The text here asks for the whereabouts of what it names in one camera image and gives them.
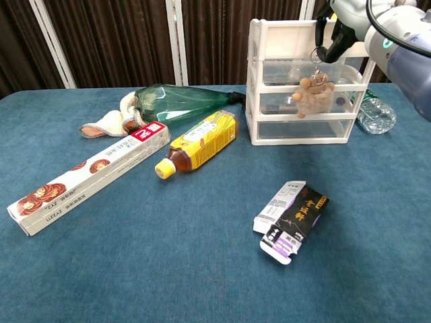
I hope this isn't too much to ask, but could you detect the long white cling film box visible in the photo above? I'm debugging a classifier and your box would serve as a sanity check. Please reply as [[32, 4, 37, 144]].
[[6, 120, 172, 237]]

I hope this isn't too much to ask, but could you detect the clear plastic water bottle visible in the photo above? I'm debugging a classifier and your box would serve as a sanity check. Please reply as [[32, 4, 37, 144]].
[[350, 87, 397, 135]]

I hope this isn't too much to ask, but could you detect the white plastic drawer organizer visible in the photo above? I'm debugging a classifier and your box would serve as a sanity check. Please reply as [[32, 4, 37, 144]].
[[244, 18, 377, 147]]

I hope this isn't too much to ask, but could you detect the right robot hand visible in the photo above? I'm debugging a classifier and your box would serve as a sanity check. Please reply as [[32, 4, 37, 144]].
[[314, 0, 367, 64]]

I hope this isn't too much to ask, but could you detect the brown bear keychain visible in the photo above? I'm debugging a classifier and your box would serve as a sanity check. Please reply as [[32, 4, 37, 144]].
[[291, 46, 336, 119]]

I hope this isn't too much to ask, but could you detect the white partition post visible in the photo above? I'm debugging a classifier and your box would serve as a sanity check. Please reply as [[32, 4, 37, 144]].
[[165, 0, 189, 87], [298, 0, 317, 20], [28, 0, 77, 89]]

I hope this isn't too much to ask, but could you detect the beige knitted cloth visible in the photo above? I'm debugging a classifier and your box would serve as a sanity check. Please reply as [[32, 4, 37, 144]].
[[79, 95, 142, 139]]

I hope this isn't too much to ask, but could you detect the yellow label tea bottle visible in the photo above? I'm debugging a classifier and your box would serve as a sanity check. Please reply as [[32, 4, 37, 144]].
[[154, 110, 240, 181]]

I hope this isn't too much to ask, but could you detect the black and white carton box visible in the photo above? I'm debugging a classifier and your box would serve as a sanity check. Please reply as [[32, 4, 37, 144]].
[[253, 180, 331, 267]]

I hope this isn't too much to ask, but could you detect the green plastic spray bottle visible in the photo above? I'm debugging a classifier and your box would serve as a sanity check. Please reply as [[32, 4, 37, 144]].
[[133, 83, 248, 128]]

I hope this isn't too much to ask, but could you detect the blue felt table cover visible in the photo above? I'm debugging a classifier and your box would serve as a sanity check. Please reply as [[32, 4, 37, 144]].
[[0, 83, 431, 323]]

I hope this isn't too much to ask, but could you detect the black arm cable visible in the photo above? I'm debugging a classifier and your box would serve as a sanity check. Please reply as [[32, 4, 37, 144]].
[[366, 0, 431, 58]]

